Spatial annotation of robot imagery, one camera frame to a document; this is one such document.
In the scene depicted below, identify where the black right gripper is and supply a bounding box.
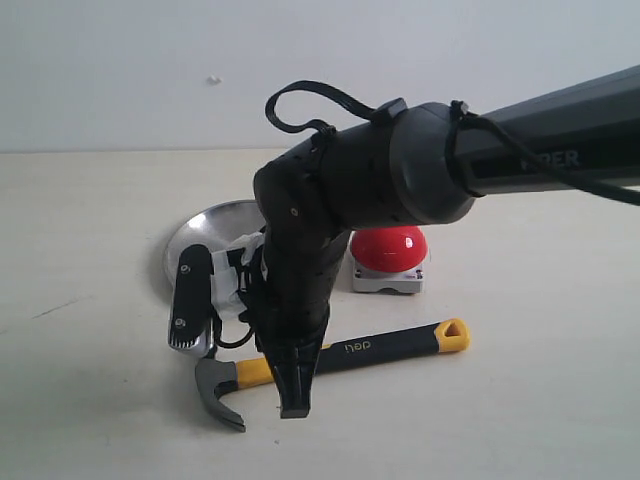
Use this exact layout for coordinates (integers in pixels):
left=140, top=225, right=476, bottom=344
left=256, top=227, right=350, bottom=419

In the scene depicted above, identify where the yellow black claw hammer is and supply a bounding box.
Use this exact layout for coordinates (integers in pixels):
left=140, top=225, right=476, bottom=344
left=195, top=318, right=471, bottom=432

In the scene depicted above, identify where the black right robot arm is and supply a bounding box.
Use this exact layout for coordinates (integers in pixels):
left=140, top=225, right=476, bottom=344
left=251, top=67, right=639, bottom=419

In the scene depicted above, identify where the red dome push button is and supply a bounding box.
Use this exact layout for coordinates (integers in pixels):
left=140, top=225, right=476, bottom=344
left=350, top=226, right=429, bottom=295

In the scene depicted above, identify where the round steel plate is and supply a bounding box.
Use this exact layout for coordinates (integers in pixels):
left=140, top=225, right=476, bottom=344
left=163, top=200, right=265, bottom=303

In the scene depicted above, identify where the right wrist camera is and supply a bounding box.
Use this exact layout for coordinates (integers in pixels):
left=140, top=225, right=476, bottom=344
left=167, top=244, right=215, bottom=358

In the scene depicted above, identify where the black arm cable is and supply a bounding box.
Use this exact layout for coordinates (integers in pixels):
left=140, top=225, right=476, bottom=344
left=265, top=78, right=640, bottom=206

